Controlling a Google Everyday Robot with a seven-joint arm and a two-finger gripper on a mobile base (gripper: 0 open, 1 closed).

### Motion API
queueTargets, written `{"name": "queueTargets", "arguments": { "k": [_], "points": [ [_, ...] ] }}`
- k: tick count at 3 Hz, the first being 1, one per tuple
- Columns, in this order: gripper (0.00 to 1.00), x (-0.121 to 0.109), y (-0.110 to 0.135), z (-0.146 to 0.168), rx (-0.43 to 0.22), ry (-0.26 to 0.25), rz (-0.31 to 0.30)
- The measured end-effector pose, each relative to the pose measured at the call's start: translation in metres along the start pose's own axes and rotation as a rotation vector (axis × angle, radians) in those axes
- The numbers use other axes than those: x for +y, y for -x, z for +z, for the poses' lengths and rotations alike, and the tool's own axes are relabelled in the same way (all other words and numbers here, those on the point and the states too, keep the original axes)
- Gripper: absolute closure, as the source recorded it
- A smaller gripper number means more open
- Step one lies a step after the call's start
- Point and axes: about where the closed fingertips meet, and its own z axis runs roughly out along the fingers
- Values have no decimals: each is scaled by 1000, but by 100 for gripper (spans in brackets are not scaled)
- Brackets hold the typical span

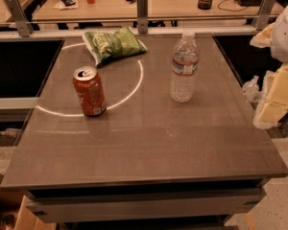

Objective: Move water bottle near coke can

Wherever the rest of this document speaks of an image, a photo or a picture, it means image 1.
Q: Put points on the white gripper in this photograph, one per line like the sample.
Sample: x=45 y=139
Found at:
x=286 y=35

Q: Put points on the clear plastic water bottle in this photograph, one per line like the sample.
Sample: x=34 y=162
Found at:
x=184 y=65

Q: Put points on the small clear bottle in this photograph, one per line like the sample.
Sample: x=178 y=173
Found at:
x=251 y=88

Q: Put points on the red coke can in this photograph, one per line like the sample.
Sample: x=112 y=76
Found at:
x=89 y=89

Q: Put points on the black mesh pen cup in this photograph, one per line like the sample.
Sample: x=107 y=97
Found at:
x=204 y=4

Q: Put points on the green chip bag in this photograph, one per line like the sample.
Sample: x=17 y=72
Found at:
x=120 y=44

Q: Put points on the grey drawer front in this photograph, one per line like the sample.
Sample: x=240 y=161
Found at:
x=147 y=206

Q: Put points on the cardboard box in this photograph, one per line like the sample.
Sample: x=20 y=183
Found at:
x=26 y=220

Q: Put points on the right metal bracket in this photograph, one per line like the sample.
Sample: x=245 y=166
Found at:
x=262 y=18

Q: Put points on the metal bracket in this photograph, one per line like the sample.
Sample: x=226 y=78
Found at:
x=262 y=18
x=142 y=16
x=23 y=26

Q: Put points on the middle metal bracket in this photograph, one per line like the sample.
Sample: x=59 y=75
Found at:
x=142 y=16

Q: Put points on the left metal bracket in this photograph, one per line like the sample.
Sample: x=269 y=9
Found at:
x=23 y=26

